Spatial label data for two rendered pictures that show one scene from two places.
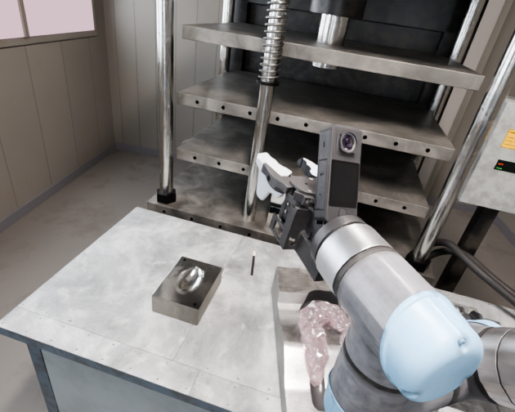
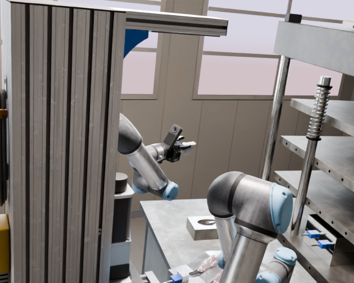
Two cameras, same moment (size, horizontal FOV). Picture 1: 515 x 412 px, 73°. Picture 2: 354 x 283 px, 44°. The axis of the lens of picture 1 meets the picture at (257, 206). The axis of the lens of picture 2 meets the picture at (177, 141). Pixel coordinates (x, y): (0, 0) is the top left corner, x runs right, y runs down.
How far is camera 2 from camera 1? 182 cm
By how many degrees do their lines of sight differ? 56
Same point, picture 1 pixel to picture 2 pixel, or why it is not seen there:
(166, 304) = (189, 223)
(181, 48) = not seen: outside the picture
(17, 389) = not seen: hidden behind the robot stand
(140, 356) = (163, 233)
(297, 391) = (190, 267)
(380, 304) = not seen: hidden behind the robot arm
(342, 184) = (168, 138)
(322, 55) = (344, 127)
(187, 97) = (283, 140)
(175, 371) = (167, 243)
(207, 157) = (284, 181)
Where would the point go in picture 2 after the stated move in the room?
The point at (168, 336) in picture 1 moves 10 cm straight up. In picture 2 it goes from (180, 236) to (181, 219)
